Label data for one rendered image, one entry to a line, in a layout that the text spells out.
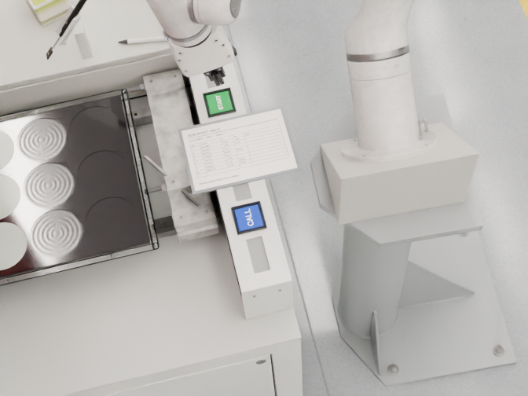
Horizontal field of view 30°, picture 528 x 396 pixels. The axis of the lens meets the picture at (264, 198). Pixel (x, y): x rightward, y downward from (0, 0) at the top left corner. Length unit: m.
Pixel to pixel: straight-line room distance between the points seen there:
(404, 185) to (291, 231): 1.03
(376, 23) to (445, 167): 0.29
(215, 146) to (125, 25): 0.35
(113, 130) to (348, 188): 0.50
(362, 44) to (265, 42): 1.39
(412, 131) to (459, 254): 1.00
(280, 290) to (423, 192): 0.35
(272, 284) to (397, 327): 1.03
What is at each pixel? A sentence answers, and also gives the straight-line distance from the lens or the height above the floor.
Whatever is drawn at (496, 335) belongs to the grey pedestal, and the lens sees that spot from 2.78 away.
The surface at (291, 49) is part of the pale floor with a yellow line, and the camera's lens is 3.20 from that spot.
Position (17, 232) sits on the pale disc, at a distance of 1.96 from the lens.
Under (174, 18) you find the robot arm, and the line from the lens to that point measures 1.65.
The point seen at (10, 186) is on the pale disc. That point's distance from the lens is 2.01.
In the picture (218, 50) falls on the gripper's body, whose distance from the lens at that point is 1.76.
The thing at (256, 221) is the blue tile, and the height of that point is 0.96.
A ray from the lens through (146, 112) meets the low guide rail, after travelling 2.09.
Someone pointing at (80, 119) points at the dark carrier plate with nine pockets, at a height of 0.90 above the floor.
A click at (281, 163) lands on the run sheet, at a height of 0.96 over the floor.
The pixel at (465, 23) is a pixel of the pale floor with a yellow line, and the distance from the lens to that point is 3.29.
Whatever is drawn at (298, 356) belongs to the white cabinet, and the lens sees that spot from 1.98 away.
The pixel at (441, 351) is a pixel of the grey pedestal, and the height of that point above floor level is 0.01.
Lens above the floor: 2.60
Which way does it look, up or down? 63 degrees down
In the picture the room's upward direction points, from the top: 6 degrees counter-clockwise
